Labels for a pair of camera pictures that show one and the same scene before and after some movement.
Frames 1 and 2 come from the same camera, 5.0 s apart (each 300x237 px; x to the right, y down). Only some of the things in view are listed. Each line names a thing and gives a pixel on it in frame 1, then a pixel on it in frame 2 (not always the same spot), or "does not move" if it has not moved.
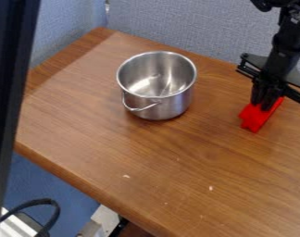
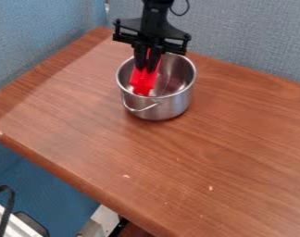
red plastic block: x=255 y=118 → x=143 y=80
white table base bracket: x=103 y=227 does not move
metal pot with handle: x=157 y=81 does not move
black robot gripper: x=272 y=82 → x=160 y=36
